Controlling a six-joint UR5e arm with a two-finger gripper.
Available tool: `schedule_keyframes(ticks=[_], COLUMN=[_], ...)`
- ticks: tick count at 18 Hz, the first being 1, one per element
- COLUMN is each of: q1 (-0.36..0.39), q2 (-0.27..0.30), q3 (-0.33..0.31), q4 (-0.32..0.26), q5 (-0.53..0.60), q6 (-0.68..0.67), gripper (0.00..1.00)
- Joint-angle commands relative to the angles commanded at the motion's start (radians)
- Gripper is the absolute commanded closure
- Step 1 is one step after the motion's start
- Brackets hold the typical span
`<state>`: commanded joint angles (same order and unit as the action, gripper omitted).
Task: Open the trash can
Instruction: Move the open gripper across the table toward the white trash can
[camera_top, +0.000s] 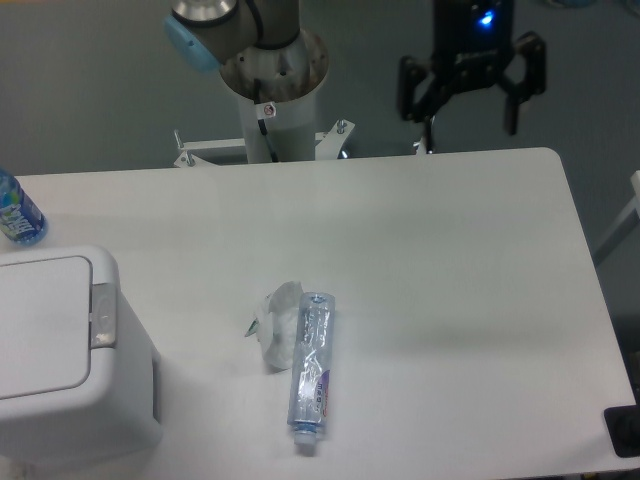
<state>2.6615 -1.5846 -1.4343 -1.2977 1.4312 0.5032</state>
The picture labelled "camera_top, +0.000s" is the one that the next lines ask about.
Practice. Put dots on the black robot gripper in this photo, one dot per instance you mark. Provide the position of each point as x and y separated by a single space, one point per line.
473 46

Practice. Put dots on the silver robot arm base joint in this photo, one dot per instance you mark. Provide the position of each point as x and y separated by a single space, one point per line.
260 48

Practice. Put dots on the grey trash can push button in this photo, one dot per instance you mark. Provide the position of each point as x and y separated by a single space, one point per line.
103 316

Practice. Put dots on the white plastic trash can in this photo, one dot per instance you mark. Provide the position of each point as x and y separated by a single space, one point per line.
62 402

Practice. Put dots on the crumpled white tissue paper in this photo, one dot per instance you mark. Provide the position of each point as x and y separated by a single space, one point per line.
274 324

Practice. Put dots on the clear crushed plastic bottle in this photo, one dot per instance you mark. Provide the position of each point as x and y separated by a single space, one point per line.
311 367

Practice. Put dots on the black device at table edge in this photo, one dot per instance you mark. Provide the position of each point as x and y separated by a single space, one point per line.
623 426

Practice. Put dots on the blue labelled water bottle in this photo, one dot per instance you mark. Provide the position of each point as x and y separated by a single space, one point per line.
22 222

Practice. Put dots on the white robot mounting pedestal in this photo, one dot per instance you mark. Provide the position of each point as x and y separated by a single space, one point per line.
271 132

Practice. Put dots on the white metal frame at right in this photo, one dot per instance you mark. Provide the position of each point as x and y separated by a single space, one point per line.
621 227

